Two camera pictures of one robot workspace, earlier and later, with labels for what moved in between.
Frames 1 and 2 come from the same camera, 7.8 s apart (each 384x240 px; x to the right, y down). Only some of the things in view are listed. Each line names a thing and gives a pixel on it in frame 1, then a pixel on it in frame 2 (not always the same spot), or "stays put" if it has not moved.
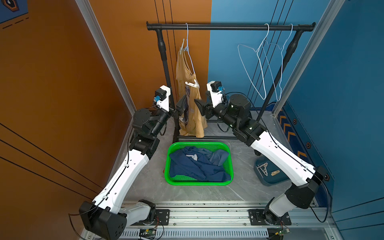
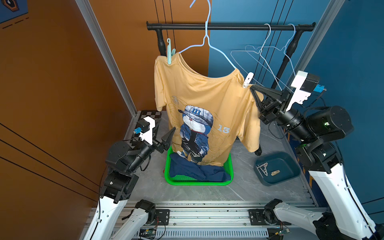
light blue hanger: x=268 y=67 → x=275 y=55
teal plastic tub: x=268 y=173 stays put
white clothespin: x=195 y=84 → x=248 y=79
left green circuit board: x=148 y=233 stays put
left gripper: x=176 y=111 → x=165 y=144
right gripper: x=207 y=108 → x=273 y=110
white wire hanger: x=187 y=48 → x=206 y=36
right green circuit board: x=282 y=232 stays put
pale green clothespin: x=181 y=48 → x=169 y=53
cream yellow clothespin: x=275 y=172 stays put
